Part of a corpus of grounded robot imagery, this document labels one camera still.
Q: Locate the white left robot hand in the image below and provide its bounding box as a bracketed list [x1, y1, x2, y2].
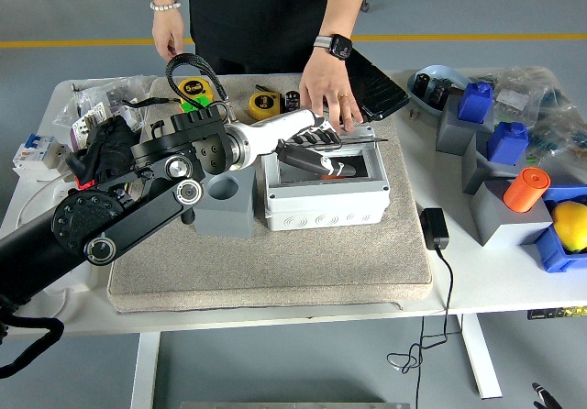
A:
[238, 108, 357, 179]

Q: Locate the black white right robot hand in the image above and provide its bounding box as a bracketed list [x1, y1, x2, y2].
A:
[531, 381, 563, 409]

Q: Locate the person's left hand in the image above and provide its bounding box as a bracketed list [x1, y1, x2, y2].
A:
[298, 50, 364, 136]

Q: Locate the person's right hand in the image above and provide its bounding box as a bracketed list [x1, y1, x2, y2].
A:
[152, 8, 187, 64]

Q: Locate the white junction box with lid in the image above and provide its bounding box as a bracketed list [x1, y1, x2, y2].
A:
[260, 124, 391, 232]

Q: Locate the yellow tape measure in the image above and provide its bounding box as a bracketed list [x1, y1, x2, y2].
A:
[249, 91, 282, 122]
[177, 77, 216, 106]

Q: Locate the black wrist watch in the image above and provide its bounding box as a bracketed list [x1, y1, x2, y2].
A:
[314, 33, 353, 61]

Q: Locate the black tool case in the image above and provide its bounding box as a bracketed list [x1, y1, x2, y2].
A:
[341, 47, 410, 122]

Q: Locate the white table leg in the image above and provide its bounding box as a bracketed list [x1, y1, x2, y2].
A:
[130, 333, 161, 409]
[456, 313, 502, 400]

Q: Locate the clear bag of parts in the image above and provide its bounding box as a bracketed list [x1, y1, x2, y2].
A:
[526, 101, 587, 185]
[52, 74, 157, 130]
[467, 64, 574, 116]

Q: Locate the table control panel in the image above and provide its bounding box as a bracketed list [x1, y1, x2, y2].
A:
[526, 305, 587, 321]

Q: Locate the person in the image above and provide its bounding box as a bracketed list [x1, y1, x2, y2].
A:
[188, 0, 373, 75]

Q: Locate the black relay block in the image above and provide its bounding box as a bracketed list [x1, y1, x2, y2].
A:
[412, 72, 435, 97]
[429, 81, 451, 107]

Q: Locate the grey block with round hole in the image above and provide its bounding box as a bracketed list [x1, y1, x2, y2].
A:
[194, 166, 258, 239]

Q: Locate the light blue bowl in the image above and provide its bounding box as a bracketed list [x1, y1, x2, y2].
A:
[406, 63, 471, 116]

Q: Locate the white purple breaker module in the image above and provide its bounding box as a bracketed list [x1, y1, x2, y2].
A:
[68, 101, 111, 153]

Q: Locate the grey holder block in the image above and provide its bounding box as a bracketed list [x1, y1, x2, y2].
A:
[468, 177, 554, 248]
[460, 128, 528, 194]
[434, 94, 495, 156]

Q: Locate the grey-brown mat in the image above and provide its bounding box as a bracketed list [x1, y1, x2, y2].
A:
[106, 73, 435, 314]

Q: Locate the blue plastic bin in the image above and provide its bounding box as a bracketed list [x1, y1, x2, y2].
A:
[533, 183, 587, 273]

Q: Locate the blue bottle-shaped block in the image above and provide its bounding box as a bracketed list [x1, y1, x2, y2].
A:
[485, 120, 529, 166]
[456, 81, 494, 124]

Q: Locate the yellow lemon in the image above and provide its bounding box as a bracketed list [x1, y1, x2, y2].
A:
[549, 200, 587, 252]

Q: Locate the black power adapter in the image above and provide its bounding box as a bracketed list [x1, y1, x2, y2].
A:
[419, 206, 451, 250]

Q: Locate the white blue circuit breaker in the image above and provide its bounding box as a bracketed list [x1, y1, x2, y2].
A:
[11, 133, 70, 179]

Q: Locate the black strap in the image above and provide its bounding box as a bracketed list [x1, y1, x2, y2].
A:
[121, 96, 181, 109]

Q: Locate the black adapter cord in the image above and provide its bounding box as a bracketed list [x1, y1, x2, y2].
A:
[386, 246, 463, 409]

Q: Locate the white cable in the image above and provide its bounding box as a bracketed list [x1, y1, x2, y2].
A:
[20, 174, 70, 227]

